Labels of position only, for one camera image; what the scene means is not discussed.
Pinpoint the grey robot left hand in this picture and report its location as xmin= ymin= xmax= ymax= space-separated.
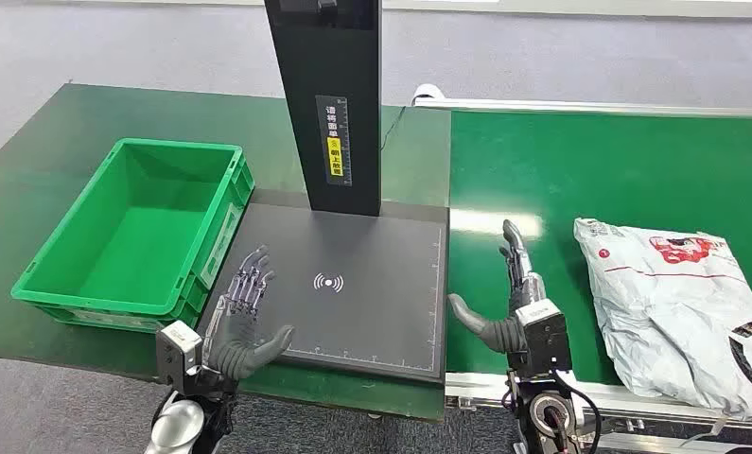
xmin=201 ymin=245 xmax=296 ymax=382

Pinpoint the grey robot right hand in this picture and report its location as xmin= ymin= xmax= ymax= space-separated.
xmin=447 ymin=218 xmax=547 ymax=356

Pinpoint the grey red-printed courier package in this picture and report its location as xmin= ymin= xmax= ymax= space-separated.
xmin=573 ymin=217 xmax=752 ymax=422

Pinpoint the black inbound scanner machine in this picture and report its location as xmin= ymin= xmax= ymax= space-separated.
xmin=197 ymin=0 xmax=450 ymax=385

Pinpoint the green conveyor belt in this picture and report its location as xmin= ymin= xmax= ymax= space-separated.
xmin=446 ymin=109 xmax=752 ymax=402

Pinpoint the white conveyor end cap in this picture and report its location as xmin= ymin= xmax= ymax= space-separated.
xmin=411 ymin=82 xmax=446 ymax=108

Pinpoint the green plastic crate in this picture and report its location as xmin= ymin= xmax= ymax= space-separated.
xmin=10 ymin=137 xmax=255 ymax=333

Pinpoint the black yellow label sticker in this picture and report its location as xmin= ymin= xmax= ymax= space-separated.
xmin=315 ymin=95 xmax=354 ymax=187

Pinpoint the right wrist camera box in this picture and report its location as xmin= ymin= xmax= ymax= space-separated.
xmin=514 ymin=299 xmax=574 ymax=377

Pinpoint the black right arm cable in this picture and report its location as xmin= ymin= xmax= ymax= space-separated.
xmin=551 ymin=371 xmax=603 ymax=454

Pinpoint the aluminium conveyor side rail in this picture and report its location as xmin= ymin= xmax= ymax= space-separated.
xmin=444 ymin=371 xmax=752 ymax=454
xmin=412 ymin=96 xmax=752 ymax=119

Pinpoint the thin black power cable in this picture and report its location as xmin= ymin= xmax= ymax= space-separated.
xmin=379 ymin=105 xmax=408 ymax=151

